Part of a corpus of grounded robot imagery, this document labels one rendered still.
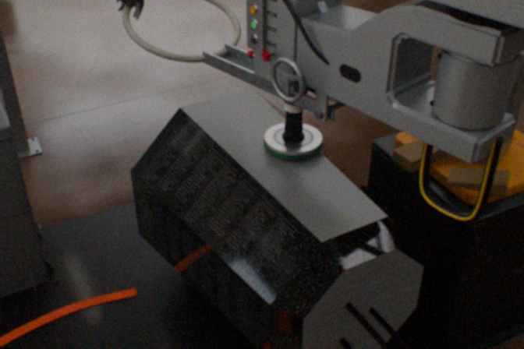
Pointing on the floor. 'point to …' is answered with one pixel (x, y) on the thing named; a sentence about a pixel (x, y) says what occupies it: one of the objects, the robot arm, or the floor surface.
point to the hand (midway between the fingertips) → (131, 14)
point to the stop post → (28, 147)
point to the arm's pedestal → (17, 223)
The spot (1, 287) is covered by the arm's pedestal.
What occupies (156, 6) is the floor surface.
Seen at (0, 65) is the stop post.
